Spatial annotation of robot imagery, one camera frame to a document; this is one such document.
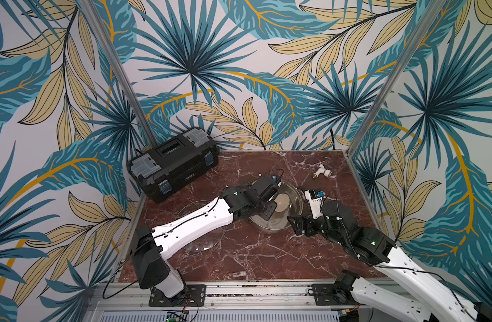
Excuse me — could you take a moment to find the left aluminium frame post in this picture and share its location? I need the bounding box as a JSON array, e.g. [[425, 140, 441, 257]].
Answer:
[[77, 0, 157, 147]]

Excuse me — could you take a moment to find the white faucet tap fitting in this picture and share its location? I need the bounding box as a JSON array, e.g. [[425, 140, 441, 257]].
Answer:
[[313, 164, 337, 179]]

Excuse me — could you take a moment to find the green circuit board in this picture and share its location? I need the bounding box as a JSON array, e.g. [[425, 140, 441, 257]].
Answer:
[[165, 311, 189, 322]]

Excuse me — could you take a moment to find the right aluminium frame post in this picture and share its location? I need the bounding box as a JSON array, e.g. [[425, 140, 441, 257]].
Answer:
[[345, 0, 446, 159]]

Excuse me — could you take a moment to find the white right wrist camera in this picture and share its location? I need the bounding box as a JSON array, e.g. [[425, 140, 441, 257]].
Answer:
[[304, 189, 326, 219]]

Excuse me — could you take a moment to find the black plastic toolbox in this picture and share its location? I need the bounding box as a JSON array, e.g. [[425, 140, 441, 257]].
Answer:
[[127, 127, 219, 203]]

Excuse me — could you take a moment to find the aluminium frame post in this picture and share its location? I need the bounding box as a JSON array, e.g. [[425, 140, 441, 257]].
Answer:
[[77, 0, 157, 147], [345, 0, 446, 159]]

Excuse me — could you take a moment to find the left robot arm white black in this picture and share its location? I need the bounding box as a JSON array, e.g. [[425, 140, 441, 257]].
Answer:
[[129, 174, 282, 299]]

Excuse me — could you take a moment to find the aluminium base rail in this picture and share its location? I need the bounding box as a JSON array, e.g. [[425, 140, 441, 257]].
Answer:
[[82, 279, 432, 322]]

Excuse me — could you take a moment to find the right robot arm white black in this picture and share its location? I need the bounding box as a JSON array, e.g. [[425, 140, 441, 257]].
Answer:
[[288, 199, 492, 321]]

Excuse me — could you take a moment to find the glass pot lid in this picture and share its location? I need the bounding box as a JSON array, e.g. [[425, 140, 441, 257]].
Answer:
[[176, 200, 227, 253]]

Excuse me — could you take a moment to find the stainless steel pot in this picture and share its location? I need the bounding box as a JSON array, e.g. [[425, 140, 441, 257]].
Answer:
[[251, 181, 303, 233]]

